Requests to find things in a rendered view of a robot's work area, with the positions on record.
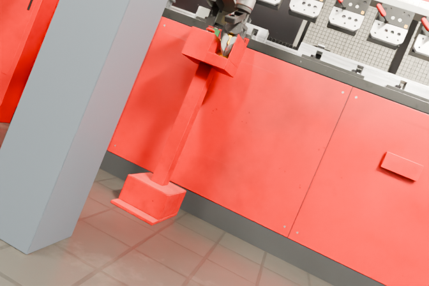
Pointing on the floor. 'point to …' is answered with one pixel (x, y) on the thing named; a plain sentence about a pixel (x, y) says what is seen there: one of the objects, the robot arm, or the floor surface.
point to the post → (402, 48)
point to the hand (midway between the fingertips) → (224, 52)
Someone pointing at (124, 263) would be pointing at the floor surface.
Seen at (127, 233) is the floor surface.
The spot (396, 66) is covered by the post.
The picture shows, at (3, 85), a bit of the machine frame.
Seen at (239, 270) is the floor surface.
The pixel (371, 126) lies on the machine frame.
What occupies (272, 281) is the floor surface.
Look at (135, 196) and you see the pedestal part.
